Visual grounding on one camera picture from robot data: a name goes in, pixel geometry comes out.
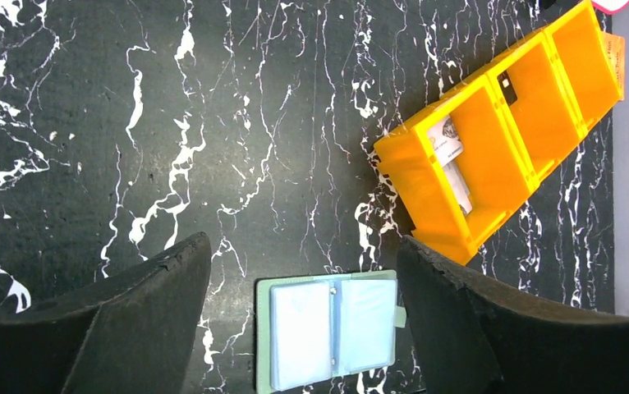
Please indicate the white cards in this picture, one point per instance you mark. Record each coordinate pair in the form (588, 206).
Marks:
(447, 146)

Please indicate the orange divided bin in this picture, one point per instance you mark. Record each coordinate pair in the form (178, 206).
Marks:
(565, 85)

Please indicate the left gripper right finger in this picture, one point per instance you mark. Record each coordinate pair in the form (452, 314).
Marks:
(475, 334)

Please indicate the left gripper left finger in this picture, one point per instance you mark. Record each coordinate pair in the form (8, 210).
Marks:
(129, 333)

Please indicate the orange book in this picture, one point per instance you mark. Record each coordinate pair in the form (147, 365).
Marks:
(615, 48)

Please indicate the green card holder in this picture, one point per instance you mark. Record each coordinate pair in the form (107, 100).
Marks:
(311, 329)

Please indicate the small black box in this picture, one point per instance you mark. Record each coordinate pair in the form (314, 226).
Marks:
(507, 87)

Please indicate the pink framed whiteboard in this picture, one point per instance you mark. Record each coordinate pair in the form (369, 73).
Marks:
(610, 7)

